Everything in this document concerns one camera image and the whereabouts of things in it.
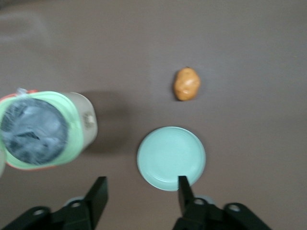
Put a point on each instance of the brown potato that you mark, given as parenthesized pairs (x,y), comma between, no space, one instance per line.
(187,84)

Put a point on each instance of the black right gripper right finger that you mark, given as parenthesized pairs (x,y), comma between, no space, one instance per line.
(185,198)

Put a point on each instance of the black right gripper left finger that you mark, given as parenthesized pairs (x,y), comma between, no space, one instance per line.
(94,203)

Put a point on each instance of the cream rice cooker green trim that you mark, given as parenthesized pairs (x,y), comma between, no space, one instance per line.
(74,124)

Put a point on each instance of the mint green round plate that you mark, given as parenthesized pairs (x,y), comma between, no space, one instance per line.
(168,155)

